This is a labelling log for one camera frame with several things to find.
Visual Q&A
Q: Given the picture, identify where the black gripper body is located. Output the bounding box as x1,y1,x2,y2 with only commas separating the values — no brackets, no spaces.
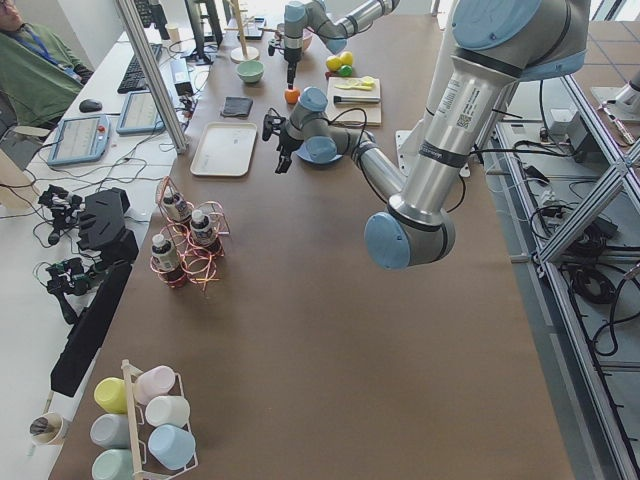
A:
284,47,303,68
277,127,303,163

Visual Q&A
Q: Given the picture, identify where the orange fruit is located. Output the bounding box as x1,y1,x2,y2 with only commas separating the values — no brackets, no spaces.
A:
284,87,301,105

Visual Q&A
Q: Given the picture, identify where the blue round plate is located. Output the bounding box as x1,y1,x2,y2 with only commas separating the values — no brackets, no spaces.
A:
295,148,342,165

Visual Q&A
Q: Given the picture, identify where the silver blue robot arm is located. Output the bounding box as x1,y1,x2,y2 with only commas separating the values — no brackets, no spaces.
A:
283,0,399,88
262,1,590,269

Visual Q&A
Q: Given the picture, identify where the pink bowl of ice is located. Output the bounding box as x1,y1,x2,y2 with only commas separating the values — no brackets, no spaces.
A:
302,29,314,52

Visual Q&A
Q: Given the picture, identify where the light green bowl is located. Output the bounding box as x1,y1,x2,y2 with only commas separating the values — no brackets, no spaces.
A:
236,60,264,84

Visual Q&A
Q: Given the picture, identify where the lower yellow lemon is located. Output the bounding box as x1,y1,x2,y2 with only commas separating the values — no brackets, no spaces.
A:
325,55,343,72

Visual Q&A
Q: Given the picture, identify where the yellow lemon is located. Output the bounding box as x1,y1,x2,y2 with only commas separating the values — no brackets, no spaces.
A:
339,51,354,66
325,55,343,72

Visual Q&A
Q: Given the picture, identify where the wooden cup stand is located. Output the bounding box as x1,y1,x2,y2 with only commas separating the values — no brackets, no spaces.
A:
226,0,260,64

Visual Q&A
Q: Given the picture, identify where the green lime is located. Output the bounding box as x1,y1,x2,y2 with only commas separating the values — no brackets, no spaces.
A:
337,65,353,77

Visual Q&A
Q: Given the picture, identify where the steel muddler black tip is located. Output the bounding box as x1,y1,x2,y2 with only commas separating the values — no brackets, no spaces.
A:
333,95,381,105

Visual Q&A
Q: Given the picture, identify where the upper yellow lemon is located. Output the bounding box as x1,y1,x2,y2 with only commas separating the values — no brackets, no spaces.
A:
339,51,354,66

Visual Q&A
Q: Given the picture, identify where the cream rabbit tray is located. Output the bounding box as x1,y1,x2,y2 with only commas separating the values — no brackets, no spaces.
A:
190,122,257,177

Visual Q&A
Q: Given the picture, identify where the wooden cutting board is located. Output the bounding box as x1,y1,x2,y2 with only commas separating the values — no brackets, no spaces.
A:
326,76,382,126

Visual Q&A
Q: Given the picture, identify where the grey folded cloth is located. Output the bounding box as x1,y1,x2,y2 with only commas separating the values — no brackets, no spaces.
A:
221,96,253,118

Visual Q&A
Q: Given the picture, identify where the thick lemon half slice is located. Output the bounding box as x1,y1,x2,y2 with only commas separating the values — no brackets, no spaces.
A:
360,76,376,88

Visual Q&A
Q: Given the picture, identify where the top drink bottle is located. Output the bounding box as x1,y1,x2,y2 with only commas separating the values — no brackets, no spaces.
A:
162,191,192,228

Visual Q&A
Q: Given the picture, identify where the right teach pendant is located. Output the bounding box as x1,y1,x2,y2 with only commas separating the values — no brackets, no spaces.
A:
116,91,165,136

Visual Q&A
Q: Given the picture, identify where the teach pendant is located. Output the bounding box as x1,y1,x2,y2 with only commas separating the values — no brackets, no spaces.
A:
46,114,110,166
116,91,165,136

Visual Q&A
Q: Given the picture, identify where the black keyboard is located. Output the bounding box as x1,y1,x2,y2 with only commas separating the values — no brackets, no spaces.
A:
117,56,148,94

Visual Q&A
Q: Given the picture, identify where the black computer mouse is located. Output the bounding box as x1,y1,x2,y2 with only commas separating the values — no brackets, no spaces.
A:
78,99,103,113

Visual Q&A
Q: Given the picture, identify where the left teach pendant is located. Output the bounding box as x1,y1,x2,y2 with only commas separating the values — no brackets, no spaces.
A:
46,114,110,166

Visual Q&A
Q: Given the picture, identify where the person in green jacket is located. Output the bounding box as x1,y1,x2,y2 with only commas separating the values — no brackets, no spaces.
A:
1,1,93,129

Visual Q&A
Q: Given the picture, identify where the pink plastic cup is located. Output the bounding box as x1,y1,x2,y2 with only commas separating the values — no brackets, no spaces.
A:
133,365,176,405

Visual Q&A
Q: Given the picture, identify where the white cup rack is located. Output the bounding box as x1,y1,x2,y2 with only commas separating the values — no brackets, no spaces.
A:
121,360,199,479

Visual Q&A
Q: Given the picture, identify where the white plastic cup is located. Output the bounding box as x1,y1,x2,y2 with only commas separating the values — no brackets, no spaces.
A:
145,395,191,428

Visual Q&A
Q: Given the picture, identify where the yellow plastic cup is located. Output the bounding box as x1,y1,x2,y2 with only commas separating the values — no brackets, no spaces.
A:
94,377,127,414

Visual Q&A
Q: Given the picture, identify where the blue plastic cup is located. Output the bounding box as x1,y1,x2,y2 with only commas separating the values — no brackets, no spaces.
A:
147,424,196,470

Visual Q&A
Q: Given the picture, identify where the grey plastic cup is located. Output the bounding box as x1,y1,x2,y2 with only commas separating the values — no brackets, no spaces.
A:
90,413,130,449

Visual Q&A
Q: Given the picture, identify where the mint plastic cup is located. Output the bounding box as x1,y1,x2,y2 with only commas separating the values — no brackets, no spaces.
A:
91,449,133,480

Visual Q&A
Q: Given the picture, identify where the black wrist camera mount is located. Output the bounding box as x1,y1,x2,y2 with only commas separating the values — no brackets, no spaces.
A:
262,113,287,142
267,36,285,56

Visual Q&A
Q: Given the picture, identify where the copper wire bottle rack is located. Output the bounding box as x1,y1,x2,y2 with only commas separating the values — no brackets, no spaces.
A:
149,176,230,289

